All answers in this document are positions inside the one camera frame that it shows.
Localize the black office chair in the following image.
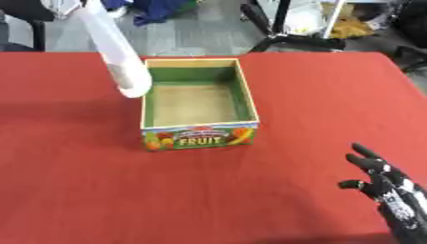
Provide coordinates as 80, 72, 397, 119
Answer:
388, 0, 427, 72

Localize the white bag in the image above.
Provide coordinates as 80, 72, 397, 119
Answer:
285, 0, 329, 36

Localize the yellow bag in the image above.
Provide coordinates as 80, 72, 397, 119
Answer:
325, 2, 377, 40

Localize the white frame post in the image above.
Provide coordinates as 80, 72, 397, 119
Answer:
320, 0, 351, 40

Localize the black tripod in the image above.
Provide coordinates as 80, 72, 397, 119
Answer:
238, 0, 347, 53

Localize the cardboard box with green inside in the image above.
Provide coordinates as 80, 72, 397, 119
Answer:
138, 57, 262, 153

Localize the blue cloth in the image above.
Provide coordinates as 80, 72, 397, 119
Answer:
101, 0, 200, 28

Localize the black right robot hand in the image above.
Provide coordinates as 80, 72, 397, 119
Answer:
336, 142, 427, 228

